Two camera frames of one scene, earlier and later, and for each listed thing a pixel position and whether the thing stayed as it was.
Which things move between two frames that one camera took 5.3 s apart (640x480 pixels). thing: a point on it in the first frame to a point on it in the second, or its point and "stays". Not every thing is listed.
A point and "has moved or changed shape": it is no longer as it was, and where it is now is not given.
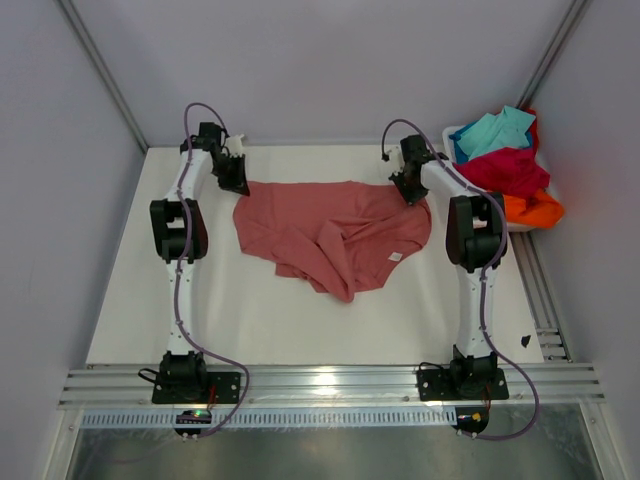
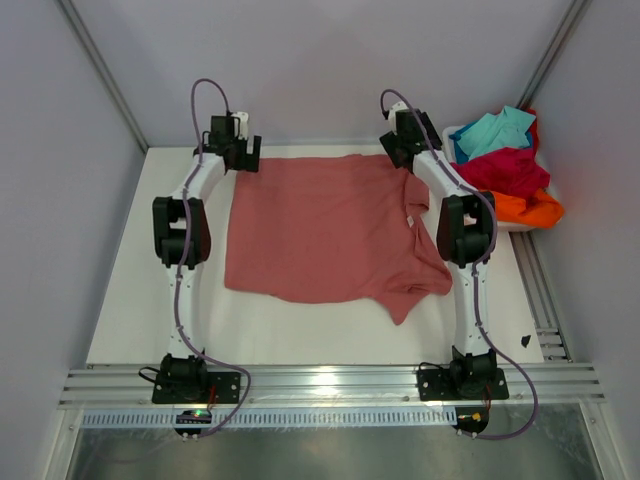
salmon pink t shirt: [342, 237] has moved or changed shape
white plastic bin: [449, 145] stays
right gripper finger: [413, 195] to [393, 145]
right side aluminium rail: [544, 308] stays
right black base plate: [437, 385] stays
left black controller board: [193, 417] stays
